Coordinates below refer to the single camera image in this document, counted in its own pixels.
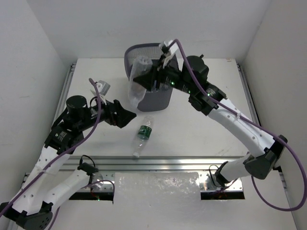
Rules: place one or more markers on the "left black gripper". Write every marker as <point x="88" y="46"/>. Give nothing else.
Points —
<point x="115" y="114"/>

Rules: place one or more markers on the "grey mesh waste bin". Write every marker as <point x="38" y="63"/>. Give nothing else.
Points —
<point x="153" y="101"/>

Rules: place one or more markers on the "left aluminium side rail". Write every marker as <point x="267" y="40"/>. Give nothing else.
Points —
<point x="62" y="103"/>

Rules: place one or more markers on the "aluminium side rail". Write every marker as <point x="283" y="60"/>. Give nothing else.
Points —
<point x="251" y="105"/>
<point x="62" y="103"/>

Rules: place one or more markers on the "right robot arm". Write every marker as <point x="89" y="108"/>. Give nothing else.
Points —
<point x="264" y="149"/>

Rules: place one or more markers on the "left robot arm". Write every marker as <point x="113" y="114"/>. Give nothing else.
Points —
<point x="37" y="202"/>

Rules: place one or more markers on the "right aluminium side rail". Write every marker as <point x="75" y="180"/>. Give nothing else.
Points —
<point x="251" y="105"/>

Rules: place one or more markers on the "clear bottle white cap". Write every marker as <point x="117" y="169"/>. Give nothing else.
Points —
<point x="140" y="68"/>

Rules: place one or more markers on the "aluminium front rail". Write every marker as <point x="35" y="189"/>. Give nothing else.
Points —
<point x="109" y="166"/>

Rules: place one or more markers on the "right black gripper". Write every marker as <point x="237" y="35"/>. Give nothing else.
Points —
<point x="148" y="79"/>

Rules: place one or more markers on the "clear bottle dark green label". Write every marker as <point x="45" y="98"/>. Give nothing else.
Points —
<point x="142" y="135"/>

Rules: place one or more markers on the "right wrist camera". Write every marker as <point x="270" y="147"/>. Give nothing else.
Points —
<point x="169" y="49"/>

